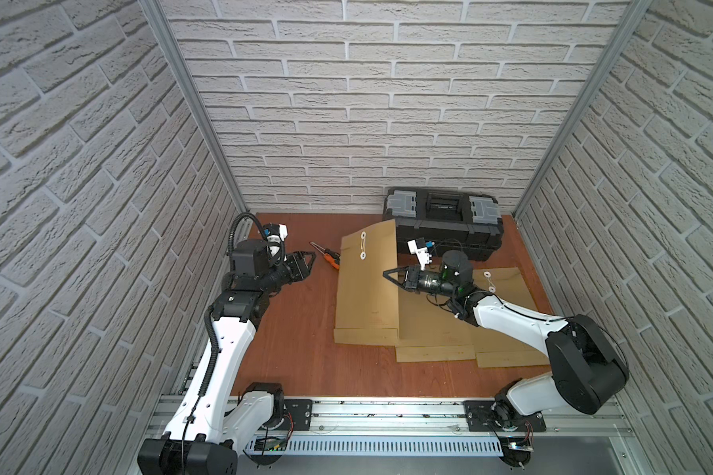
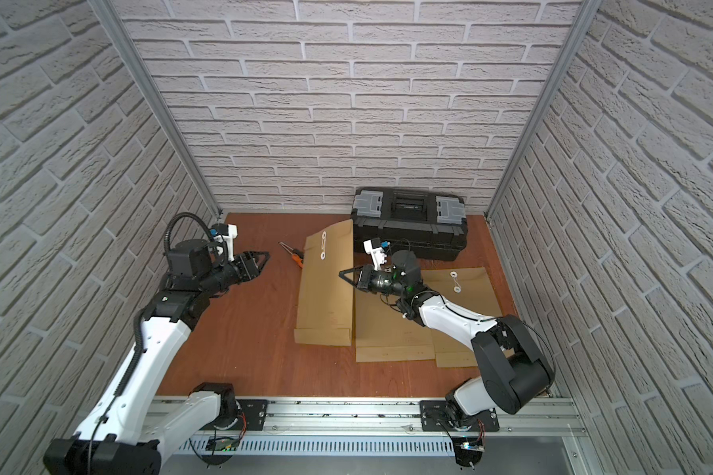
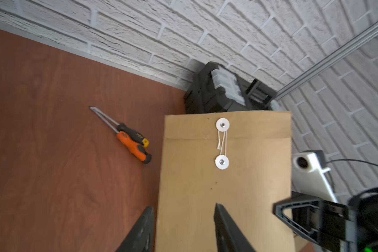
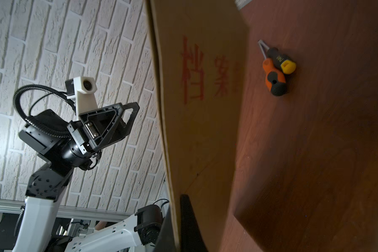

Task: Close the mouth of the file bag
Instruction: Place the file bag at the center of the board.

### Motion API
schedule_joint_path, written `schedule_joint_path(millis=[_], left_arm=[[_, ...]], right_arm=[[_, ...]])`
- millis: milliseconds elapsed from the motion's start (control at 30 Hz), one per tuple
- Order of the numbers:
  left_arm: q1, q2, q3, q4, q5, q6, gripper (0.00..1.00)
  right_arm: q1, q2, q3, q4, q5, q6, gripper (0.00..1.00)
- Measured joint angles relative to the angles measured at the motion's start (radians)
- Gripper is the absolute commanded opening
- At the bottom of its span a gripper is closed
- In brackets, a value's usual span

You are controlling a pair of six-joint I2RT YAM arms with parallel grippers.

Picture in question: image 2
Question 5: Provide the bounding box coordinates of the brown kraft file bag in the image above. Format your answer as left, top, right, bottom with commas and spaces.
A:
355, 291, 435, 363
423, 267, 502, 368
294, 220, 354, 346

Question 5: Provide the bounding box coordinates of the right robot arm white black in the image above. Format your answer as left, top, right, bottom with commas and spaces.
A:
339, 251, 555, 428

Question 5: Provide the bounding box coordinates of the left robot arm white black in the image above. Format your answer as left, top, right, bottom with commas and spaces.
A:
44, 212, 271, 474

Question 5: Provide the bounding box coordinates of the orange black screwdriver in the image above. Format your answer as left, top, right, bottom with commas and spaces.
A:
278, 241, 304, 268

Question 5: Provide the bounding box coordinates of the black grey plastic toolbox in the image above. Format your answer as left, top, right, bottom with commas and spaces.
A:
351, 187, 469, 261

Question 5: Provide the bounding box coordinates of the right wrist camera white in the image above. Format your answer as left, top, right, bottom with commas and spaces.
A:
362, 237, 387, 271

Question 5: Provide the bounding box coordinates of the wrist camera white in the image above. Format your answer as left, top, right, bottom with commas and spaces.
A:
209, 223, 238, 261
362, 237, 387, 271

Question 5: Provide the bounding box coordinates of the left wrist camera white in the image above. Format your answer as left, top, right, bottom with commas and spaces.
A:
209, 223, 238, 261

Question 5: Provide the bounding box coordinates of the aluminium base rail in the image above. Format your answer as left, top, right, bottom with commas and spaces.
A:
141, 395, 589, 439

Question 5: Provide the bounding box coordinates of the left aluminium corner post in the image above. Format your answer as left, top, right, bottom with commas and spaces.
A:
89, 0, 224, 219

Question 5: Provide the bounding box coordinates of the aluminium corner post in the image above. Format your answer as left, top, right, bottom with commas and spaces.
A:
485, 0, 602, 220
89, 0, 224, 219

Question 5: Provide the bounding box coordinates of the right aluminium corner post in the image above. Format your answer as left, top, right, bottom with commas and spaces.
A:
485, 0, 602, 220

